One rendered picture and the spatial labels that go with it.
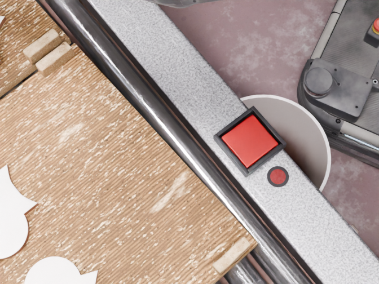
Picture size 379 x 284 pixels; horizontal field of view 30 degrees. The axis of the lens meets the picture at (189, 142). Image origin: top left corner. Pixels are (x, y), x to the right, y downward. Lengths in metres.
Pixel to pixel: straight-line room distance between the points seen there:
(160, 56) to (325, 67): 0.78
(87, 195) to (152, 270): 0.14
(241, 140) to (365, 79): 0.82
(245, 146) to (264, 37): 1.13
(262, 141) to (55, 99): 0.31
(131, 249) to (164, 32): 0.34
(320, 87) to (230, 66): 0.43
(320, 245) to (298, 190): 0.08
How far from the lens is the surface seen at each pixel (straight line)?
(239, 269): 1.00
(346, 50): 1.88
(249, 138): 1.03
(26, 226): 1.01
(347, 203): 1.99
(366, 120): 1.81
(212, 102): 1.06
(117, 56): 1.10
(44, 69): 1.06
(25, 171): 1.04
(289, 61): 2.11
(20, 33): 1.13
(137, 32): 1.12
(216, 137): 1.03
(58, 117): 1.06
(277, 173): 1.03
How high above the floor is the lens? 1.90
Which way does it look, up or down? 72 degrees down
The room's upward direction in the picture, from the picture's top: 5 degrees counter-clockwise
